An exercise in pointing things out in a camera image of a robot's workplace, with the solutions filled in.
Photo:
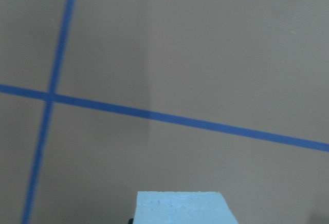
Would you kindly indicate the light blue block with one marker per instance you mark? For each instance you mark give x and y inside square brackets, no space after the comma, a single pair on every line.
[182,207]

